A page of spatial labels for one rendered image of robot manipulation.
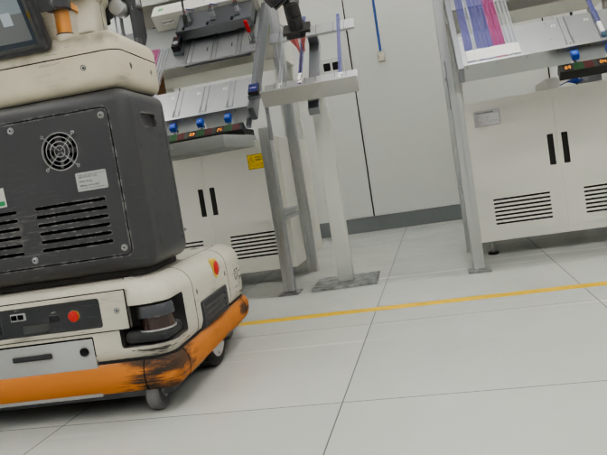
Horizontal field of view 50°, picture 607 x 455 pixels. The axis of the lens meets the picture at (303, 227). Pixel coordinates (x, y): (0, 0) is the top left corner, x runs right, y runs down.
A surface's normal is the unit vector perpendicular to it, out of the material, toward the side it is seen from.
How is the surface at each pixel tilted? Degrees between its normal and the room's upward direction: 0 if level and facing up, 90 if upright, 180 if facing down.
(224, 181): 90
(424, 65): 90
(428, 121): 90
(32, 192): 90
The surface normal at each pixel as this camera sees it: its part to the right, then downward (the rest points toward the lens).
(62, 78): -0.14, 0.10
